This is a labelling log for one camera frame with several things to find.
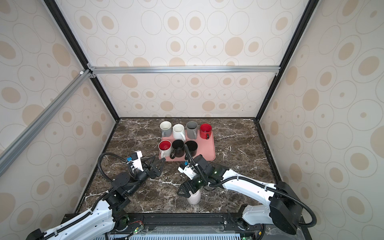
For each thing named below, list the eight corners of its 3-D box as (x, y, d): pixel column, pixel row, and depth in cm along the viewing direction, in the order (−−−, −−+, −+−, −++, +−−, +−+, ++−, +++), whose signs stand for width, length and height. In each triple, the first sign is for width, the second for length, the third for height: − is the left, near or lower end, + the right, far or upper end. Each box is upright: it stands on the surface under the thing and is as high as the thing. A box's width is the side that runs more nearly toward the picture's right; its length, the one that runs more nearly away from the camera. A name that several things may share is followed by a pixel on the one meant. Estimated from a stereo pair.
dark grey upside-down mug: (185, 139, 109) (184, 129, 101) (189, 130, 115) (188, 119, 106) (195, 141, 108) (195, 131, 99) (199, 132, 113) (199, 122, 104)
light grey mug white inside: (160, 141, 108) (158, 132, 100) (163, 130, 115) (160, 120, 107) (172, 141, 108) (170, 132, 100) (173, 130, 115) (171, 120, 107)
